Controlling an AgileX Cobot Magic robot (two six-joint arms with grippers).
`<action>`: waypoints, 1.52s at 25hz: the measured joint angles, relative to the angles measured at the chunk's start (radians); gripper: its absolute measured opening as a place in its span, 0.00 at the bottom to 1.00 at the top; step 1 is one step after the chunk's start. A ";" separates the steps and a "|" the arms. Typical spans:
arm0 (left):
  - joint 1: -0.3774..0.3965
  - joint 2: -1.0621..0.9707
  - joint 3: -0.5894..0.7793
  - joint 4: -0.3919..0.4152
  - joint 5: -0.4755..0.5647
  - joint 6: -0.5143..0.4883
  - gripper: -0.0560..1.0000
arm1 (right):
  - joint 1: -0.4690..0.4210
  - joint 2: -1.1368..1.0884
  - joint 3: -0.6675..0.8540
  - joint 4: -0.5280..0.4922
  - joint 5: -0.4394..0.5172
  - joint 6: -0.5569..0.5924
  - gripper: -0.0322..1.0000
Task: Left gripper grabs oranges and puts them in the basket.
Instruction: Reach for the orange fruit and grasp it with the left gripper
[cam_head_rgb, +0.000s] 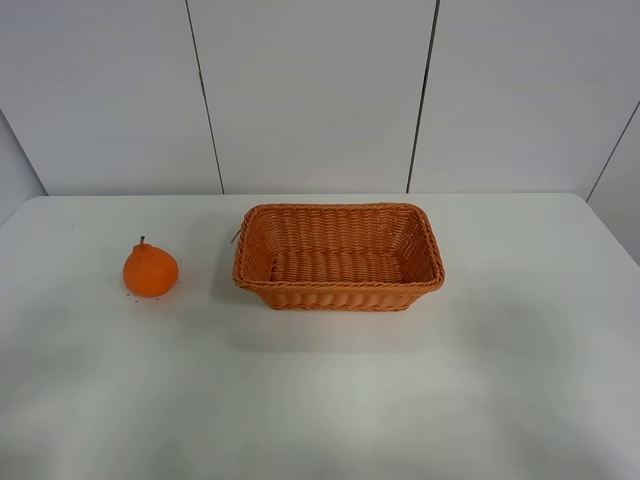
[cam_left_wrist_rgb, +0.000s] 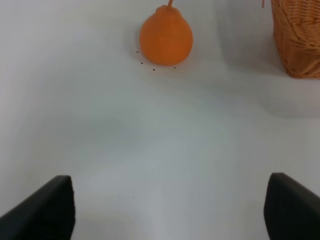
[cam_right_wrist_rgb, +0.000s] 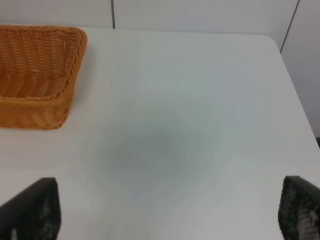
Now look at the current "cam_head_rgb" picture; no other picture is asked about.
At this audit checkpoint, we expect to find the orange fruit with stem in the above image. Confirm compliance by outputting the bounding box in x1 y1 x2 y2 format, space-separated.
122 236 179 298

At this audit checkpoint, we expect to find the orange woven wicker basket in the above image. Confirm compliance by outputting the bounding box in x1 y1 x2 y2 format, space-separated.
233 203 445 312

